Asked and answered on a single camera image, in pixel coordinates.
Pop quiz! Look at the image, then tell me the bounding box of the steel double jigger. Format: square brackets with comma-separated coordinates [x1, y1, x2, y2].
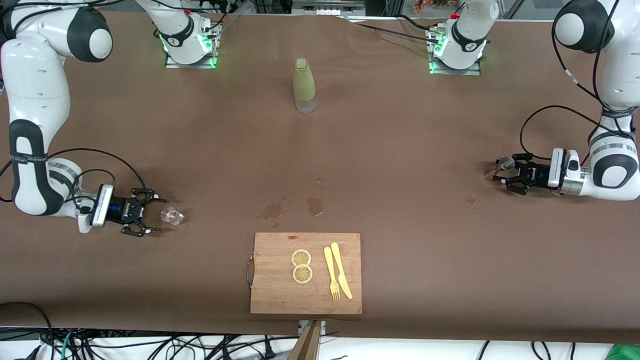
[483, 156, 516, 182]

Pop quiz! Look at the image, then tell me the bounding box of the clear glass beaker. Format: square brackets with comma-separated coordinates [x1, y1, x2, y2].
[160, 206, 185, 226]

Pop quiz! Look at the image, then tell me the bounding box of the brown table cover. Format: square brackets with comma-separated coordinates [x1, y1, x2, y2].
[0, 9, 640, 345]

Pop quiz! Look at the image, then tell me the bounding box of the wooden cutting board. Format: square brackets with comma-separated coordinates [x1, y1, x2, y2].
[245, 232, 363, 315]

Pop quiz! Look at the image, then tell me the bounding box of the yellow plastic fork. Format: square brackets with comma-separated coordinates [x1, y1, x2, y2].
[323, 246, 341, 302]

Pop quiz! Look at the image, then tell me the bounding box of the green sleeved glass bottle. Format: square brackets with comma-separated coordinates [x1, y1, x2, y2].
[293, 58, 317, 114]

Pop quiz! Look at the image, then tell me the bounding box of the yellow plastic knife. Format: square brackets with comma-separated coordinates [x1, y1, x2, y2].
[330, 242, 354, 300]

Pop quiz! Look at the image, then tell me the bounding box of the green cloth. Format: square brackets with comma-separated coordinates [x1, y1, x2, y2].
[605, 344, 640, 360]

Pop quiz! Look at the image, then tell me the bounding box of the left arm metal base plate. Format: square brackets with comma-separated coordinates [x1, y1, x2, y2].
[429, 25, 482, 76]

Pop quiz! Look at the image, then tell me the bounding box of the thick black looped cable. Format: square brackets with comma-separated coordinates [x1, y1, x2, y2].
[0, 301, 54, 351]

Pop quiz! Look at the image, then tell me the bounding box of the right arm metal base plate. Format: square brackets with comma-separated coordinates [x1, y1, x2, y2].
[164, 20, 219, 70]

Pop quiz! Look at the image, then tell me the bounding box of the short black base cable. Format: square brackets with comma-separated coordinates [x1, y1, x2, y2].
[397, 14, 441, 33]

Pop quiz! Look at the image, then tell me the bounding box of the long black base cable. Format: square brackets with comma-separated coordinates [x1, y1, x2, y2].
[345, 20, 436, 46]

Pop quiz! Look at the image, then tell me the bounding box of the wooden post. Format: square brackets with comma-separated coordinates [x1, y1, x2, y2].
[289, 320, 322, 360]

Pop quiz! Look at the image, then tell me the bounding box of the grey network switch box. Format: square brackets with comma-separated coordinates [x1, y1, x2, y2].
[291, 0, 367, 17]

